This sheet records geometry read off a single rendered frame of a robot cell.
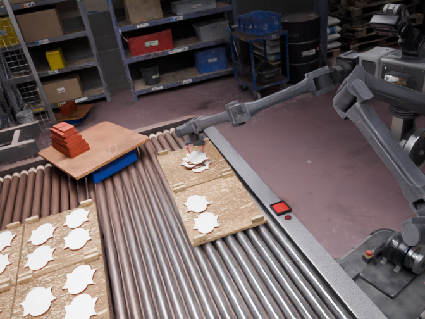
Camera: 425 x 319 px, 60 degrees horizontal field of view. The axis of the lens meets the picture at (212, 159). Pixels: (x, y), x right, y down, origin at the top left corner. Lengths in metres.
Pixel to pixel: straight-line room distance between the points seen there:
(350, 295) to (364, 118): 0.63
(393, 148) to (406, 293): 1.36
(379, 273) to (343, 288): 0.97
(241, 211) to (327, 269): 0.47
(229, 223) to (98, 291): 0.60
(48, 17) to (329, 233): 4.68
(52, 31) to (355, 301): 5.34
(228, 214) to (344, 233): 1.44
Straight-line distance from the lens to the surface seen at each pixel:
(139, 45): 5.79
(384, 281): 2.37
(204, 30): 5.93
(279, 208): 1.73
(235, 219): 1.68
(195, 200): 1.81
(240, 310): 1.38
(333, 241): 2.92
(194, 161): 2.04
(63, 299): 1.61
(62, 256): 1.79
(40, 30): 5.98
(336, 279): 1.47
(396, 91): 1.27
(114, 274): 1.62
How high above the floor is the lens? 2.03
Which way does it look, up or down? 31 degrees down
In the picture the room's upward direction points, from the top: 9 degrees counter-clockwise
